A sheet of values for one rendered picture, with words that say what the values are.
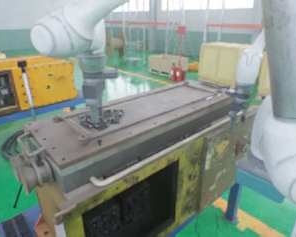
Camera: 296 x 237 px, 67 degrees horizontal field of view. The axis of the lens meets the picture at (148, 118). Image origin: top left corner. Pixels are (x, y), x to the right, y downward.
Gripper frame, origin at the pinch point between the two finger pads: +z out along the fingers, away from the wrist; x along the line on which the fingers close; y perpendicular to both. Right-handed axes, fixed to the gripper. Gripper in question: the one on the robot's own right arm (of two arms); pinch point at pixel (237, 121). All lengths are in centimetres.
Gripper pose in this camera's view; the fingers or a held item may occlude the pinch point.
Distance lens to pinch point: 135.0
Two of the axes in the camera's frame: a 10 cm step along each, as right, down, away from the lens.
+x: 7.2, -2.8, 6.4
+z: 0.0, 9.1, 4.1
